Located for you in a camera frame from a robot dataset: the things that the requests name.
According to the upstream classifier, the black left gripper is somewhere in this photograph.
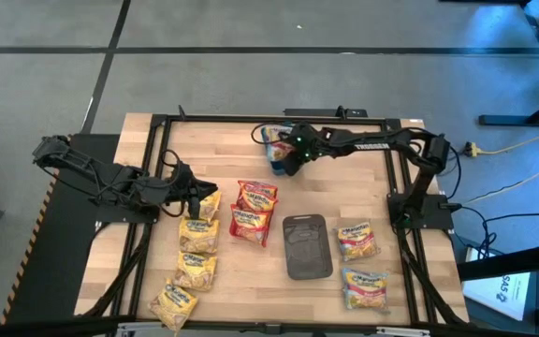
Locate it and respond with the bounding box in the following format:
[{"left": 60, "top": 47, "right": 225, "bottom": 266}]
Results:
[{"left": 166, "top": 161, "right": 218, "bottom": 220}]

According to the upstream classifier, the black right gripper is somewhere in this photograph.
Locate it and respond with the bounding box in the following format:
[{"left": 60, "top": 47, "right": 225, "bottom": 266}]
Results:
[{"left": 282, "top": 122, "right": 334, "bottom": 178}]

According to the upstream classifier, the yellow Maruchan ramen pack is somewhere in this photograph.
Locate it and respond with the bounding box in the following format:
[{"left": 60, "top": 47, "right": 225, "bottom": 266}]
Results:
[
  {"left": 178, "top": 216, "right": 221, "bottom": 255},
  {"left": 148, "top": 278, "right": 199, "bottom": 336},
  {"left": 172, "top": 250, "right": 218, "bottom": 292},
  {"left": 197, "top": 189, "right": 223, "bottom": 224}
]

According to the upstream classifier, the blue Maruchan ramen pack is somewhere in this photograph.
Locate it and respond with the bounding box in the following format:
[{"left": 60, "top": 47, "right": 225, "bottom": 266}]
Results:
[
  {"left": 334, "top": 221, "right": 379, "bottom": 262},
  {"left": 342, "top": 268, "right": 390, "bottom": 314},
  {"left": 260, "top": 124, "right": 295, "bottom": 163}
]

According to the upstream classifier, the red Maruchan ramen pack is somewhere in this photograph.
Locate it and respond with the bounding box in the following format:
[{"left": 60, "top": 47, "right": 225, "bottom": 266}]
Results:
[
  {"left": 237, "top": 180, "right": 279, "bottom": 198},
  {"left": 229, "top": 204, "right": 274, "bottom": 248},
  {"left": 236, "top": 188, "right": 280, "bottom": 214}
]

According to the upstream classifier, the red plastic bin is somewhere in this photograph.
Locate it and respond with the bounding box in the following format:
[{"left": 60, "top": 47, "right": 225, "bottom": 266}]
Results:
[{"left": 227, "top": 179, "right": 281, "bottom": 249}]

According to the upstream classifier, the dark grey plastic bin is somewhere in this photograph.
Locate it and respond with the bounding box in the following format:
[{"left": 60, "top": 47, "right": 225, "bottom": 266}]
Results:
[{"left": 282, "top": 213, "right": 334, "bottom": 281}]

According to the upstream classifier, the black bar device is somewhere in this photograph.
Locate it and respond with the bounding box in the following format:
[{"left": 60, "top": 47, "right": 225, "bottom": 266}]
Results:
[{"left": 283, "top": 106, "right": 369, "bottom": 119}]

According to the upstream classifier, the black platform hazard striped edge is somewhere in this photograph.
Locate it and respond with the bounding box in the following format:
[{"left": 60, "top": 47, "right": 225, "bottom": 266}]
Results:
[{"left": 0, "top": 133, "right": 121, "bottom": 327}]

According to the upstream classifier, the silver metal strip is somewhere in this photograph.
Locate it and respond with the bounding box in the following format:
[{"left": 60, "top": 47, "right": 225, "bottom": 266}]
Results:
[{"left": 375, "top": 326, "right": 432, "bottom": 337}]

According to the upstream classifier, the black crossbar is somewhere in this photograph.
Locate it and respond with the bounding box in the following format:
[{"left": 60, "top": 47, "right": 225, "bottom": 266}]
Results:
[{"left": 0, "top": 316, "right": 539, "bottom": 337}]

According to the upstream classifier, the black shelf bar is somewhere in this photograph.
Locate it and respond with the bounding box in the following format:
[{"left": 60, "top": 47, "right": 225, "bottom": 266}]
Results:
[{"left": 456, "top": 241, "right": 539, "bottom": 282}]

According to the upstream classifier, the white printed sign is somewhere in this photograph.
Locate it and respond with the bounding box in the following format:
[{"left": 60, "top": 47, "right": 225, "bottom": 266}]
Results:
[{"left": 460, "top": 271, "right": 532, "bottom": 322}]

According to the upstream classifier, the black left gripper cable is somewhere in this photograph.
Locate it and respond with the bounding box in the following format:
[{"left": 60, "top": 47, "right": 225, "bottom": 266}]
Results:
[{"left": 159, "top": 148, "right": 182, "bottom": 219}]

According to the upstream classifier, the black aluminium table frame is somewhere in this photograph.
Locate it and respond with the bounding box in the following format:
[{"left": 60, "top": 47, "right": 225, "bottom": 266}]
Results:
[{"left": 75, "top": 105, "right": 470, "bottom": 331}]

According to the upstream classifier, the black desk leg frame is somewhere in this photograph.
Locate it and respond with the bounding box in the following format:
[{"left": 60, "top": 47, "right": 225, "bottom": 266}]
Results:
[{"left": 437, "top": 0, "right": 539, "bottom": 127}]

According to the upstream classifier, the white floor cable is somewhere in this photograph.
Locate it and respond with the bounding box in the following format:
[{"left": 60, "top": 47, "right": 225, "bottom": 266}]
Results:
[{"left": 460, "top": 155, "right": 539, "bottom": 207}]

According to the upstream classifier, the beige floor cable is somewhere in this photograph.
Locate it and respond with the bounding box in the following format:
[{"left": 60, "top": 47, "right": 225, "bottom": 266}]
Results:
[{"left": 479, "top": 124, "right": 539, "bottom": 155}]

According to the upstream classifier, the black floor cable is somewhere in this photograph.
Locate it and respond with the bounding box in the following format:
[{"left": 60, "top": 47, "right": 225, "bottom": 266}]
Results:
[{"left": 451, "top": 204, "right": 539, "bottom": 261}]

